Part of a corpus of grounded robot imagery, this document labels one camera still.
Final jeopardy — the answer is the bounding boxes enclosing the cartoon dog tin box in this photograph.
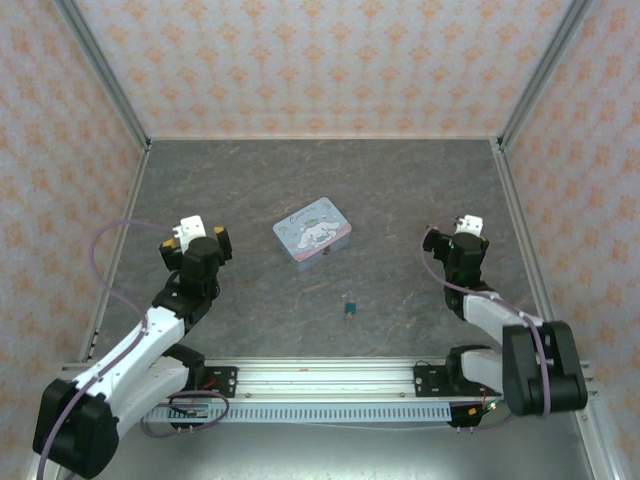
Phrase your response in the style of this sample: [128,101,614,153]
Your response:
[271,195,353,273]

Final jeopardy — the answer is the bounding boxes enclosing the grey metal shelf panel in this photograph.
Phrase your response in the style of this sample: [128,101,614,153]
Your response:
[99,420,601,480]

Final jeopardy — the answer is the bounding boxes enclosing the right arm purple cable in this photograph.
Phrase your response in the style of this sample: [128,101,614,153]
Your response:
[421,224,554,432]

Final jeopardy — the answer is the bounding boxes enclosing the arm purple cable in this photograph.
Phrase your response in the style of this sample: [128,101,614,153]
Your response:
[421,224,554,432]
[36,220,232,477]

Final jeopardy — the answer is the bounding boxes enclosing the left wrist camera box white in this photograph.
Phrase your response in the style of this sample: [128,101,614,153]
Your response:
[171,215,209,247]

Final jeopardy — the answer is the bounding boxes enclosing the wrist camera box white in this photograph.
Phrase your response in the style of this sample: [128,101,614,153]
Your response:
[171,215,209,247]
[453,213,485,237]

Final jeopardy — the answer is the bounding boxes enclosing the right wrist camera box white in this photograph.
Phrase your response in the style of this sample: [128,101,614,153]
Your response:
[453,213,485,237]

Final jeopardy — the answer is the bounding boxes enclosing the aluminium side rail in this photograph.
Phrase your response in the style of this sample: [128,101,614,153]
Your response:
[491,139,572,362]
[78,142,151,362]

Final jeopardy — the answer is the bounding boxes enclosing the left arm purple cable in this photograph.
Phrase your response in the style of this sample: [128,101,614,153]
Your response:
[36,220,232,477]

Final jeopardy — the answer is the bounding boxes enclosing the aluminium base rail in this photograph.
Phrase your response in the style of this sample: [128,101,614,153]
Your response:
[59,357,599,402]

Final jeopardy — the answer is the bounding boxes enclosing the aluminium frame post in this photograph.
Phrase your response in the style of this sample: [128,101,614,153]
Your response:
[53,0,152,152]
[497,0,597,152]

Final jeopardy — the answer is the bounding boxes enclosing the grey slotted cable duct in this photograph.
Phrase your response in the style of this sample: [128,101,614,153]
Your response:
[144,403,454,424]

